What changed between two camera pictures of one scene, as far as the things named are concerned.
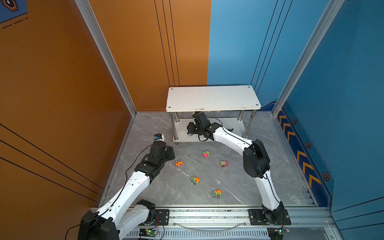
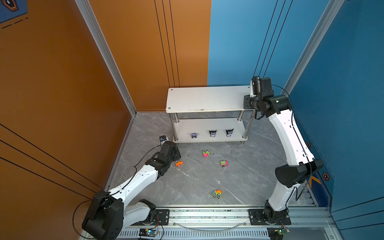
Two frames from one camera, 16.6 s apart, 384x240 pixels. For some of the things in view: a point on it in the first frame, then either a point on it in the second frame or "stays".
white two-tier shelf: [234, 107] stays
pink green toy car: [224, 163] stays
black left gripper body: [168, 155] to [177, 155]
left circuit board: [148, 232] stays
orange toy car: [178, 163] stays
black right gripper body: [193, 129] to [246, 103]
